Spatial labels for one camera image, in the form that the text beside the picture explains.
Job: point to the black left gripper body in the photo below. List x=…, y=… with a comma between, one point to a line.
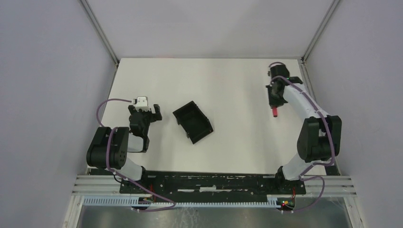
x=148, y=117

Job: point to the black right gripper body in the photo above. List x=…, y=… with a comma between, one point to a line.
x=280, y=100

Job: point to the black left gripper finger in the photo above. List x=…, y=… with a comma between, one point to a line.
x=157, y=116
x=131, y=109

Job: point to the red handled screwdriver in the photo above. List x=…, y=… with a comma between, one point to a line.
x=274, y=111

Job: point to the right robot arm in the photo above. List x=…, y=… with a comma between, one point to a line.
x=319, y=139

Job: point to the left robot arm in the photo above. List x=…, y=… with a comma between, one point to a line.
x=109, y=148

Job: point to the black plastic bin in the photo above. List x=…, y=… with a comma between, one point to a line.
x=194, y=122

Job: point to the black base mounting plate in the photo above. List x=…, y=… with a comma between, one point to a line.
x=203, y=187

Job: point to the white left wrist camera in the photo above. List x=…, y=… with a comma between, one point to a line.
x=141, y=104

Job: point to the aluminium right side rail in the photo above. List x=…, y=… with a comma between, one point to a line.
x=330, y=170

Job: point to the aluminium rail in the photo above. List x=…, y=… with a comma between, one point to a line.
x=330, y=170
x=101, y=185

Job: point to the aluminium front rail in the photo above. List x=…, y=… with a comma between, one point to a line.
x=101, y=185

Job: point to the white slotted cable duct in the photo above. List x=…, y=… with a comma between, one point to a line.
x=133, y=201

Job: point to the aluminium right corner post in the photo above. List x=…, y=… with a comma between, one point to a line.
x=320, y=29

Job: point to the aluminium corner post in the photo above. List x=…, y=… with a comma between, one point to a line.
x=99, y=31
x=320, y=29

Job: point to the aluminium left corner post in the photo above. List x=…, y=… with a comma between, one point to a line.
x=99, y=31

